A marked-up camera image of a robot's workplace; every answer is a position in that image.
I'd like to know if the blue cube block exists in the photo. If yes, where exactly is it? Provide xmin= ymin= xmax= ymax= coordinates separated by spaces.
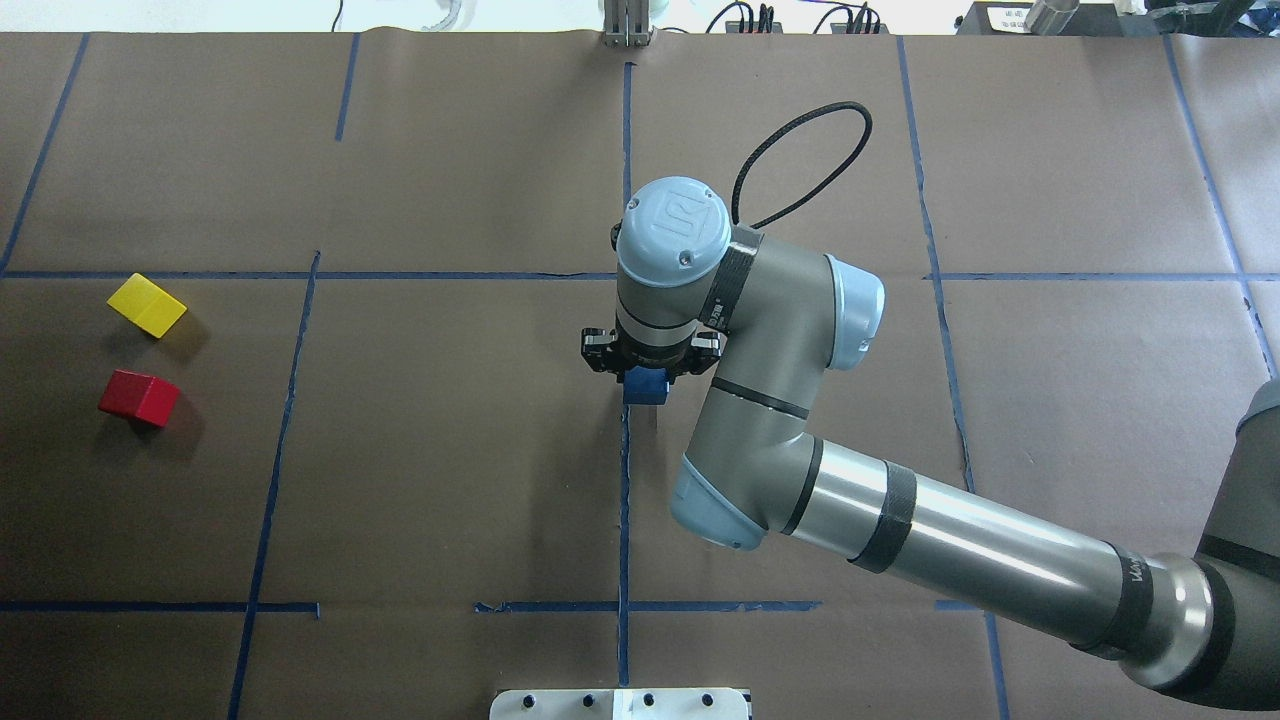
xmin=622 ymin=366 xmax=671 ymax=406

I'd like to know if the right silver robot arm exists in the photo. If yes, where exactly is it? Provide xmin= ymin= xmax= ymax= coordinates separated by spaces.
xmin=581 ymin=176 xmax=1279 ymax=711

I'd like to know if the aluminium frame post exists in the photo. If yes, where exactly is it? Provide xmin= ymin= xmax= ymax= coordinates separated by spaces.
xmin=600 ymin=0 xmax=653 ymax=49

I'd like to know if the black box on table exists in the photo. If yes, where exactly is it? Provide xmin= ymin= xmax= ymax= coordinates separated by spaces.
xmin=955 ymin=1 xmax=1161 ymax=38

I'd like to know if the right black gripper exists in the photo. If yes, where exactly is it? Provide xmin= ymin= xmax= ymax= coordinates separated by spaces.
xmin=581 ymin=327 xmax=724 ymax=383

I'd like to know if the metal cylinder weight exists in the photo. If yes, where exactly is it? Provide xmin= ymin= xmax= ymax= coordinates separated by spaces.
xmin=1023 ymin=0 xmax=1082 ymax=37

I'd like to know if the red cube block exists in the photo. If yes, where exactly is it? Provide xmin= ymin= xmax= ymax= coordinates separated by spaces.
xmin=97 ymin=369 xmax=180 ymax=428

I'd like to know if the white mounting pole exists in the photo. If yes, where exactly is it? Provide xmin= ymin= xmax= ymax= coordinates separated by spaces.
xmin=489 ymin=687 xmax=754 ymax=719

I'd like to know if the black camera cable right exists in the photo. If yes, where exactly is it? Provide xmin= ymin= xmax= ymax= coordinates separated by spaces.
xmin=732 ymin=101 xmax=874 ymax=231

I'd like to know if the yellow cube block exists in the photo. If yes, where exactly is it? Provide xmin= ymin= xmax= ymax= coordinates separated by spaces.
xmin=108 ymin=273 xmax=188 ymax=340

